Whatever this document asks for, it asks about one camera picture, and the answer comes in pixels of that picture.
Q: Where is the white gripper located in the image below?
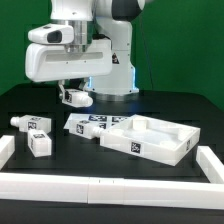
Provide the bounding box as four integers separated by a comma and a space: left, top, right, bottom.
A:
25, 39, 112, 103

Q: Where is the white square tabletop part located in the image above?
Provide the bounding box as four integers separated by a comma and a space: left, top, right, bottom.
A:
100, 115, 200, 166

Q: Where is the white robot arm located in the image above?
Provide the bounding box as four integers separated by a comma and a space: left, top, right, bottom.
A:
25, 0, 145, 107

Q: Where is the paper sheet with tags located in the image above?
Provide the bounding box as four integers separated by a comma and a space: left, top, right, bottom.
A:
64, 113, 126, 129

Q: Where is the white left fence bar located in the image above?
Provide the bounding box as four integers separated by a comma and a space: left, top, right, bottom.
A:
0, 135, 15, 170

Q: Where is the white fence bar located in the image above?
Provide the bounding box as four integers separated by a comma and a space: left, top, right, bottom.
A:
196, 146, 224, 184
0, 173, 224, 210
0, 135, 15, 170

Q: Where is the white front fence bar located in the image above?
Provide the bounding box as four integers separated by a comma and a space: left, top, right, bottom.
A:
0, 173, 224, 210

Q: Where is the white right fence bar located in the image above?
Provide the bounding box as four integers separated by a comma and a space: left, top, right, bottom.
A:
196, 146, 224, 184

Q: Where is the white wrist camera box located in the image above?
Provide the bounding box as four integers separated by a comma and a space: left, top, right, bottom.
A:
28, 24, 74, 44

